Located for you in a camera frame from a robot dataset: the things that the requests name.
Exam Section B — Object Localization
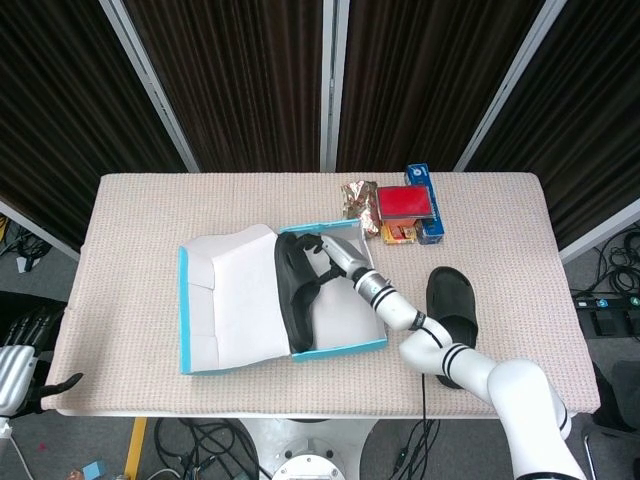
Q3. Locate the red lidded orange container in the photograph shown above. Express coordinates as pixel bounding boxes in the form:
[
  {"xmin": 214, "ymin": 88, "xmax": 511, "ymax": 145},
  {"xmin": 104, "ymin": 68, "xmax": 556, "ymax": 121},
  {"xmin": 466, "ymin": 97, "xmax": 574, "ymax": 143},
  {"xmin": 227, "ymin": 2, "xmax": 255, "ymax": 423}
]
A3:
[{"xmin": 375, "ymin": 184, "xmax": 434, "ymax": 229}]

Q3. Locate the light blue shoe box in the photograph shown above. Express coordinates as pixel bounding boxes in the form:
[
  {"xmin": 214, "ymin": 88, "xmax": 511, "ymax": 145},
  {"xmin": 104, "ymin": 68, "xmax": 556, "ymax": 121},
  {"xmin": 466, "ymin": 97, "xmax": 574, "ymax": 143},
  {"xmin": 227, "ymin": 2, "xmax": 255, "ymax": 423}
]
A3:
[{"xmin": 177, "ymin": 218, "xmax": 389, "ymax": 376}]

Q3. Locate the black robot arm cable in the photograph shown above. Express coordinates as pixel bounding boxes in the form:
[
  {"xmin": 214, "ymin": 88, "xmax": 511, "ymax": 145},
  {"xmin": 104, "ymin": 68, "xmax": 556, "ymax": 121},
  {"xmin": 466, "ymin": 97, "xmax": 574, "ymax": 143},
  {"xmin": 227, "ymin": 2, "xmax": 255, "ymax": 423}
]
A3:
[{"xmin": 413, "ymin": 312, "xmax": 447, "ymax": 436}]

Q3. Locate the blue cardboard box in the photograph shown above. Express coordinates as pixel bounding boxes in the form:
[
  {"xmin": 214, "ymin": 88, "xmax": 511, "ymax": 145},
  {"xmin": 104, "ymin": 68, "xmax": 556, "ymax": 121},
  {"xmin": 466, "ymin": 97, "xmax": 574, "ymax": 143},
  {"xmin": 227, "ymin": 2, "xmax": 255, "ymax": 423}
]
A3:
[{"xmin": 404, "ymin": 163, "xmax": 446, "ymax": 246}]

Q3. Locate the black rubber slipper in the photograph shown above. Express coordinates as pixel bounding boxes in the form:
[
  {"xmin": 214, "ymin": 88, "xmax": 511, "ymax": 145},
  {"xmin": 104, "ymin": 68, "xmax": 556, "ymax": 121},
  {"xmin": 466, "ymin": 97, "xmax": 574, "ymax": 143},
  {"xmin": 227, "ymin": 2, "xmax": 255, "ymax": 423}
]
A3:
[
  {"xmin": 424, "ymin": 266, "xmax": 481, "ymax": 392},
  {"xmin": 272, "ymin": 232, "xmax": 329, "ymax": 352}
]

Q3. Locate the black floor cable bundle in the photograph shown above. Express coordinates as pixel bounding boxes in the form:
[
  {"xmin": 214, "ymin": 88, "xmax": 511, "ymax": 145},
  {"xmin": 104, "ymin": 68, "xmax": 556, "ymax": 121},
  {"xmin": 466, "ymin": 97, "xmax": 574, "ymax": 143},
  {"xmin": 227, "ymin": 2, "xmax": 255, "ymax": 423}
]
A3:
[
  {"xmin": 569, "ymin": 232, "xmax": 640, "ymax": 301},
  {"xmin": 0, "ymin": 214, "xmax": 51, "ymax": 274},
  {"xmin": 152, "ymin": 417, "xmax": 261, "ymax": 480}
]

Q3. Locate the grey aluminium partition post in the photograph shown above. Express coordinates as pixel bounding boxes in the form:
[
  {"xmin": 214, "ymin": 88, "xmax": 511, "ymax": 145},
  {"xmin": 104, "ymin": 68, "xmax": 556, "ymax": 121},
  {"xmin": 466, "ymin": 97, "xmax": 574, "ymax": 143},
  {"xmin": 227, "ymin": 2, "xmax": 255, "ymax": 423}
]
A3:
[
  {"xmin": 0, "ymin": 199, "xmax": 81, "ymax": 262},
  {"xmin": 98, "ymin": 0, "xmax": 201, "ymax": 174},
  {"xmin": 559, "ymin": 199, "xmax": 640, "ymax": 265},
  {"xmin": 452, "ymin": 0, "xmax": 571, "ymax": 174},
  {"xmin": 319, "ymin": 0, "xmax": 347, "ymax": 174}
]

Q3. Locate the black cable with connector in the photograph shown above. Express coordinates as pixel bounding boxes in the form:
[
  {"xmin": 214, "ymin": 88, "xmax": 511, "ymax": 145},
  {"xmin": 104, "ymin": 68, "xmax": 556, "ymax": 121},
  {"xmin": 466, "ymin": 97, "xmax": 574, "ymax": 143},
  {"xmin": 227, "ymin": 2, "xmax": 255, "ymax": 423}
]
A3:
[{"xmin": 392, "ymin": 418, "xmax": 436, "ymax": 480}]

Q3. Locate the gold foil wrapper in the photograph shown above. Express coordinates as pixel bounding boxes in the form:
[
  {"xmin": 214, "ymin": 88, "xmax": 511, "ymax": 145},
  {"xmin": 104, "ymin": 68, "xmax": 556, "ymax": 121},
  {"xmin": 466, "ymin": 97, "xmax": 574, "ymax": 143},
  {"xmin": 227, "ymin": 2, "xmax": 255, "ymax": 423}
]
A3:
[{"xmin": 340, "ymin": 179, "xmax": 382, "ymax": 240}]

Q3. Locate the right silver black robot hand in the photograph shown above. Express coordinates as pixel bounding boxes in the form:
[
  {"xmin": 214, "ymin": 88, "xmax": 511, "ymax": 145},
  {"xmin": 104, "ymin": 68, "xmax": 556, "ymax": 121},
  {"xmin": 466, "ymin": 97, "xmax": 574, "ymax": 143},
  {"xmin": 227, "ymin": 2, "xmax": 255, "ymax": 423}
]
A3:
[{"xmin": 292, "ymin": 231, "xmax": 367, "ymax": 284}]

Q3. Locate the yellow floor strip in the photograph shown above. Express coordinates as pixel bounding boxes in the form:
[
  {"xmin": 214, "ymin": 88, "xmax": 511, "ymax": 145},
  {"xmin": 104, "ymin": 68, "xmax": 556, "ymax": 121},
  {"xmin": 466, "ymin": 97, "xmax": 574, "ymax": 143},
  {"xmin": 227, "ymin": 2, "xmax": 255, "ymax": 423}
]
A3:
[{"xmin": 123, "ymin": 417, "xmax": 150, "ymax": 480}]

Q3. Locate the beige cloth-covered table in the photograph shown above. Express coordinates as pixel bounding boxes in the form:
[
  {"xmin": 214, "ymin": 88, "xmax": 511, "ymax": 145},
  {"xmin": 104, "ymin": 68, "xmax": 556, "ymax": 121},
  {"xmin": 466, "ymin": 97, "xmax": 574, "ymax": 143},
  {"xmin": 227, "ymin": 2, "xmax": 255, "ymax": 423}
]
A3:
[{"xmin": 52, "ymin": 172, "xmax": 601, "ymax": 419}]

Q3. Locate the yellow red snack packet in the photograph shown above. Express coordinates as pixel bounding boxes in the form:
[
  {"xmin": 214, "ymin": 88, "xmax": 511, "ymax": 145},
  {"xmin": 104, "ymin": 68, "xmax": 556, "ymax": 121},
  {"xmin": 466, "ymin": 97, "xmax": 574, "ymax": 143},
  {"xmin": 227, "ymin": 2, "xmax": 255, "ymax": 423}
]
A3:
[{"xmin": 382, "ymin": 222, "xmax": 420, "ymax": 245}]

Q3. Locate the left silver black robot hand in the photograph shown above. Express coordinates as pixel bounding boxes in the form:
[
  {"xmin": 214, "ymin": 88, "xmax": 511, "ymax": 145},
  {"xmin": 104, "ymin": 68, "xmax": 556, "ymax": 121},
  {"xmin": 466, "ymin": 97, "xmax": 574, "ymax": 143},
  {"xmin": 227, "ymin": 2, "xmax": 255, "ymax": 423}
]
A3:
[{"xmin": 0, "ymin": 305, "xmax": 85, "ymax": 416}]

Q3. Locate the grey metal chair leg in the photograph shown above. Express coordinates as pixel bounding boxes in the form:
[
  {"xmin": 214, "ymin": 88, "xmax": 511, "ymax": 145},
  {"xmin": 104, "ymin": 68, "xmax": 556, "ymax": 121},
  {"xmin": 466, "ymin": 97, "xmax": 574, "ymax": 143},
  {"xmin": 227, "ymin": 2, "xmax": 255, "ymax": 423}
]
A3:
[{"xmin": 583, "ymin": 429, "xmax": 599, "ymax": 480}]

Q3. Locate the black foot pedal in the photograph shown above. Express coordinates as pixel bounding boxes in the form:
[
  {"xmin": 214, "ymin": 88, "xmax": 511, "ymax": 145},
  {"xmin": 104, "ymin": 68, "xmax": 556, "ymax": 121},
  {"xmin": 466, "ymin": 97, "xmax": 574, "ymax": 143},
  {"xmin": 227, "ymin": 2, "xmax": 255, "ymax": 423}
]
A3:
[{"xmin": 579, "ymin": 308, "xmax": 634, "ymax": 344}]

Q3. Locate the white silver robot base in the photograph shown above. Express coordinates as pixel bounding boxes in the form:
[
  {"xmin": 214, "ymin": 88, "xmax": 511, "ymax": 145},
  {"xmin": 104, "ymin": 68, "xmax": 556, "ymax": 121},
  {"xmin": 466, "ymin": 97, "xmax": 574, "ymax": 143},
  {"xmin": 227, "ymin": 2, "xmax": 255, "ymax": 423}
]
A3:
[{"xmin": 239, "ymin": 417, "xmax": 384, "ymax": 480}]

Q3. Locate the dark corrugated partition panel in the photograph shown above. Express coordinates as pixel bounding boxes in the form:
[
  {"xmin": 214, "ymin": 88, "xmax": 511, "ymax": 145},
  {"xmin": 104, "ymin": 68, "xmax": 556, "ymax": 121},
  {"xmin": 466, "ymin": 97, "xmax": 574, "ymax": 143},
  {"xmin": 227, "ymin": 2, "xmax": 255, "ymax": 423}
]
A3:
[
  {"xmin": 469, "ymin": 0, "xmax": 640, "ymax": 251},
  {"xmin": 122, "ymin": 0, "xmax": 326, "ymax": 174},
  {"xmin": 335, "ymin": 0, "xmax": 546, "ymax": 174},
  {"xmin": 0, "ymin": 0, "xmax": 189, "ymax": 251}
]

